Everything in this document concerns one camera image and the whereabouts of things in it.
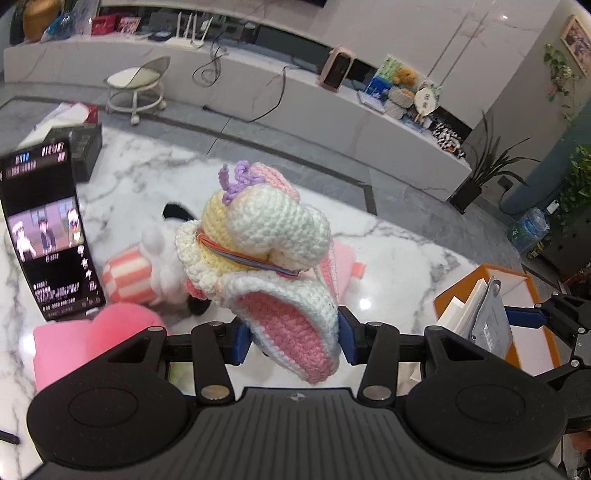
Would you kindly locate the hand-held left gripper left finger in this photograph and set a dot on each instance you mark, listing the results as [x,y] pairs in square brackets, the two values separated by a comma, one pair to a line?
[243,345]

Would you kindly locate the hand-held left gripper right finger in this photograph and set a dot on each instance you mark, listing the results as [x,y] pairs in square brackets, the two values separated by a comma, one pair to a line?
[347,339]

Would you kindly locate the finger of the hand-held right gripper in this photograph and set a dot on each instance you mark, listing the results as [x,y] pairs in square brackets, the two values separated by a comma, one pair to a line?
[565,369]
[524,317]

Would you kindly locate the orange storage box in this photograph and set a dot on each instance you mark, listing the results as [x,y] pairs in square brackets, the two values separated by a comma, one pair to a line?
[528,288]

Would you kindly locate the grey notebook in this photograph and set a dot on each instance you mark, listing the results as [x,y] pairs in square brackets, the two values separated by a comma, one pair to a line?
[494,318]

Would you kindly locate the pastel crochet plush toy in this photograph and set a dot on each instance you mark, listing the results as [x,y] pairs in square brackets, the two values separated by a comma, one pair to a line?
[277,221]

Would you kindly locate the black and white patterned items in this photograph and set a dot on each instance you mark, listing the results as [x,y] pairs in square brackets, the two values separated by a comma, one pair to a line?
[448,136]

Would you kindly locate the white cards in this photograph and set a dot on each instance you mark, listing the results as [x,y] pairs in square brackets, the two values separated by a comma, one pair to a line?
[461,307]

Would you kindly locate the large clear water bottle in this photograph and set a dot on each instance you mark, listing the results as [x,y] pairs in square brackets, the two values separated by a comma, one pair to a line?
[528,230]

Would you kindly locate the pink heart plush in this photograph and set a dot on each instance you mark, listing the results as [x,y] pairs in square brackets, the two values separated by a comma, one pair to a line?
[124,319]

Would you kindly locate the pink striped white plush toy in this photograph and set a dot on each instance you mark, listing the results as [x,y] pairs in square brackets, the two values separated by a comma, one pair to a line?
[131,272]

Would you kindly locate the potted plant in black pot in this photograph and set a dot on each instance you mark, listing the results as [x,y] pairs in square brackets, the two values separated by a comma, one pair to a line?
[466,194]

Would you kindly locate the green leafy plant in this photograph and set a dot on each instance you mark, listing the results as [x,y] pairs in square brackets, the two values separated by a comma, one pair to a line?
[577,184]

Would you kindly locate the pink flat pad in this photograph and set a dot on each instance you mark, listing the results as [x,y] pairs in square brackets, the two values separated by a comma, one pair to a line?
[60,353]

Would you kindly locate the white marble cabinet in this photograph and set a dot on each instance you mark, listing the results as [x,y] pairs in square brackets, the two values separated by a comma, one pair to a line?
[323,124]

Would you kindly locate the black smartphone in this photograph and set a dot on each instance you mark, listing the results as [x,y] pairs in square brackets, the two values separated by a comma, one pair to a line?
[46,230]

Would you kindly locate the round white hand fan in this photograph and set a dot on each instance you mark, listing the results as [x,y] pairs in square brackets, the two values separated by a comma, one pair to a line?
[427,99]

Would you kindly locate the hanging ivy plant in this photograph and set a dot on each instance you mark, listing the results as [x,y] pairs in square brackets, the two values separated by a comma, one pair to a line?
[561,78]

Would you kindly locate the grey woven basket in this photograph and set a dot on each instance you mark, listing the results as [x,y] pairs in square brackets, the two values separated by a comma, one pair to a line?
[399,99]

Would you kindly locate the black box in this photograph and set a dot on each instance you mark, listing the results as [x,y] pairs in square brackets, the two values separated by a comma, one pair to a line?
[87,147]

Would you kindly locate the green printed box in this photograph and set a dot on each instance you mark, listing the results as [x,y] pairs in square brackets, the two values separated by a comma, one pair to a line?
[383,76]

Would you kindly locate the brown teddy bear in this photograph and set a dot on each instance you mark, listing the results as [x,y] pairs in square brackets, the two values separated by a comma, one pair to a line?
[405,76]

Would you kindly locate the white space heater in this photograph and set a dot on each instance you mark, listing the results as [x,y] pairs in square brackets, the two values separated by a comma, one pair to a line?
[337,69]

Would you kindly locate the white wheeled stool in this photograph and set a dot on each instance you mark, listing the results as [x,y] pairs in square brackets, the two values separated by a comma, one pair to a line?
[138,76]

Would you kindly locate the white wifi router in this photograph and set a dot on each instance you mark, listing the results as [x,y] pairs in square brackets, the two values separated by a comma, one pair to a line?
[187,42]

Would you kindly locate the red box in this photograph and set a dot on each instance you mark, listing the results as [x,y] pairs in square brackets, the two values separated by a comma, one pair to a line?
[105,25]

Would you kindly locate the orange vase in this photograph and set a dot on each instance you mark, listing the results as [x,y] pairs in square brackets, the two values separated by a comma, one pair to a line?
[41,18]

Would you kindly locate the framed wall picture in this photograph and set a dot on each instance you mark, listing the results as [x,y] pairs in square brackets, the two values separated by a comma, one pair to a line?
[577,44]

